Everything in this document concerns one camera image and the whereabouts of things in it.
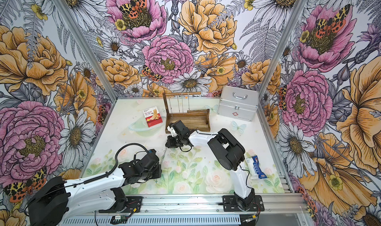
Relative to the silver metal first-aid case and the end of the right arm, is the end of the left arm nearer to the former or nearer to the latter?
the end of the right arm

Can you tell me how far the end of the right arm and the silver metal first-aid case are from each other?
1.21ft

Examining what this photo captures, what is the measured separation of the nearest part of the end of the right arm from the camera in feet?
2.43

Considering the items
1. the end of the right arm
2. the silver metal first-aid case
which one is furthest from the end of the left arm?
the silver metal first-aid case

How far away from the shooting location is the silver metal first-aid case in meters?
1.01
